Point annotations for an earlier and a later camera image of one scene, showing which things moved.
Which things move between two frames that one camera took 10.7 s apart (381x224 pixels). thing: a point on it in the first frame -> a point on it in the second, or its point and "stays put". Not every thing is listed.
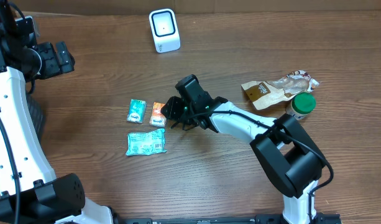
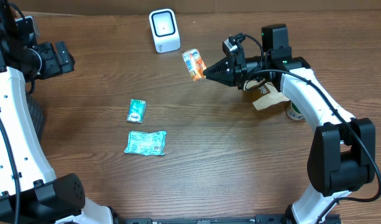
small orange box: [158, 118] -> [195, 64]
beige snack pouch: [265, 93] stays put
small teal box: [137, 111] stays put
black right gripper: [174, 113] -> [233, 73]
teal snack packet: [146, 142] stays put
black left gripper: [55, 66] stays put
